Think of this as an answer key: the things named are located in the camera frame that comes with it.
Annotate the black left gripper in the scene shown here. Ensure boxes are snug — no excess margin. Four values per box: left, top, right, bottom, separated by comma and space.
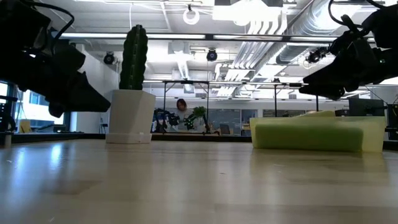
0, 46, 111, 118

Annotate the dark low device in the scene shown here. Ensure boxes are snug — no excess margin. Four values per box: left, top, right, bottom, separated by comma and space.
42, 124, 67, 133

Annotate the green background object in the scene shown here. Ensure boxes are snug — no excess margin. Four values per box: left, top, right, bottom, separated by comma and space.
192, 106, 207, 119

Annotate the thin floor stand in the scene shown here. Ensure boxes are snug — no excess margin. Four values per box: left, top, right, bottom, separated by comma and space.
98, 116, 109, 134

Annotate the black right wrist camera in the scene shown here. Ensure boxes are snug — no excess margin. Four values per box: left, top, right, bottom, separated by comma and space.
329, 29, 376, 62

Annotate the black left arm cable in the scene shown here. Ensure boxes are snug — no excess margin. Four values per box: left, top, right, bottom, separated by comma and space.
29, 1, 76, 41

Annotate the yellow translucent plastic basket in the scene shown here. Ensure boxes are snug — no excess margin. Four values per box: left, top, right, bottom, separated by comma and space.
249, 116, 387, 154

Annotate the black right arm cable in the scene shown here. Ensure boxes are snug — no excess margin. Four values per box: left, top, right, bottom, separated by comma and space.
327, 0, 379, 30

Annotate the tan cardboard box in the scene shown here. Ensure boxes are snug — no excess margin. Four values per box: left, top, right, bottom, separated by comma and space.
19, 119, 32, 133

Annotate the green microfiber towel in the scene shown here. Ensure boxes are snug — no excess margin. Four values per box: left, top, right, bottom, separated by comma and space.
254, 124, 364, 152

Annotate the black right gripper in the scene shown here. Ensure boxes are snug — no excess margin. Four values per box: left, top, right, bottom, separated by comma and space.
298, 46, 394, 101

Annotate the white hexagonal plant pot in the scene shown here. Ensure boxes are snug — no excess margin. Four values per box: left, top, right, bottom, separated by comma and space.
103, 89, 156, 144

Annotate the black aluminium table frame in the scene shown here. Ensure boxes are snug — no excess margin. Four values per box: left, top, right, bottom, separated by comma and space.
12, 131, 398, 151

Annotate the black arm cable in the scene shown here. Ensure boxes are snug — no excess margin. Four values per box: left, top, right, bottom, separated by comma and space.
29, 1, 76, 41
327, 0, 379, 30

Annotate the black computer monitor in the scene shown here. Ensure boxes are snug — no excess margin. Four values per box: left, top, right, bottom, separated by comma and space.
348, 98, 386, 123
387, 104, 398, 128

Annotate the black chair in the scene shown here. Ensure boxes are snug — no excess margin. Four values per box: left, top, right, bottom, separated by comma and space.
0, 95, 18, 131

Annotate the long ceiling light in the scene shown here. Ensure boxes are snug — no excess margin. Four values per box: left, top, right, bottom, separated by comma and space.
213, 34, 376, 44
60, 32, 206, 40

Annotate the dark-framed window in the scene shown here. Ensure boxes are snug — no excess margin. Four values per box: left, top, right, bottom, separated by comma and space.
0, 81, 71, 132

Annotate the white ceiling ring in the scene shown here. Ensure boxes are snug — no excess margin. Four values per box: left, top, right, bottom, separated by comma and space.
182, 7, 200, 26

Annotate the person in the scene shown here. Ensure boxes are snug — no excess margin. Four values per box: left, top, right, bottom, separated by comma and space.
174, 98, 195, 131

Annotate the black background station frame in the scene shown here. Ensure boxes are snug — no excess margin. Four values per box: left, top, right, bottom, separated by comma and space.
273, 83, 320, 118
163, 80, 210, 134

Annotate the green cactus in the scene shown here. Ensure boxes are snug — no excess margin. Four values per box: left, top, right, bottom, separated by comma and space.
119, 24, 149, 91

